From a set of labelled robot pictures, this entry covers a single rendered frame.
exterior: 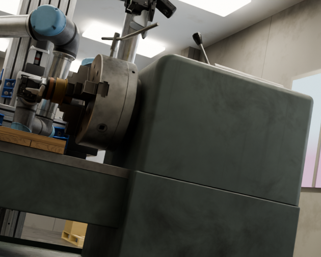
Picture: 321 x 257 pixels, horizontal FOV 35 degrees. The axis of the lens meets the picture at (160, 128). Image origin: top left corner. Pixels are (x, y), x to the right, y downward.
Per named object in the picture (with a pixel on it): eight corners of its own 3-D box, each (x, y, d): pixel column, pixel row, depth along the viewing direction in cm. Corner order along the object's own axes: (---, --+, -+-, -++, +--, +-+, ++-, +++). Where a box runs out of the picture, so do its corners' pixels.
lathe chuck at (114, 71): (92, 144, 191) (113, 62, 191) (110, 156, 161) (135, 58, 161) (69, 138, 188) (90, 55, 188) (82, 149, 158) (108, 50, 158)
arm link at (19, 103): (34, 113, 198) (39, 92, 200) (37, 109, 188) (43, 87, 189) (14, 108, 196) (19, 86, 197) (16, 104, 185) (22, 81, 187)
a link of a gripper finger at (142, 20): (129, 34, 161) (133, 9, 164) (146, 40, 163) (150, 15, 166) (133, 29, 158) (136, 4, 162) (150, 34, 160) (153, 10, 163)
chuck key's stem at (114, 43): (105, 64, 174) (113, 31, 174) (110, 66, 176) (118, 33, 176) (108, 65, 173) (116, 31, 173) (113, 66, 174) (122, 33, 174)
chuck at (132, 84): (101, 146, 192) (123, 65, 192) (121, 158, 162) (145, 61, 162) (92, 144, 191) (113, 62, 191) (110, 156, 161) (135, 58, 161)
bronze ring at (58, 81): (72, 83, 176) (46, 76, 173) (77, 78, 168) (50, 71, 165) (67, 109, 175) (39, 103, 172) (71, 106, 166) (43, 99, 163)
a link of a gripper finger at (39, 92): (26, 90, 162) (23, 94, 170) (44, 94, 164) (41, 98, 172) (28, 80, 162) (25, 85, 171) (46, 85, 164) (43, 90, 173)
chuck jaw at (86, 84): (99, 92, 172) (108, 83, 161) (96, 105, 170) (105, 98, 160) (67, 83, 168) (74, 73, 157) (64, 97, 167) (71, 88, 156)
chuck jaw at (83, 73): (94, 99, 178) (95, 75, 186) (98, 89, 174) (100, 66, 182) (62, 91, 174) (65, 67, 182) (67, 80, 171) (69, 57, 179)
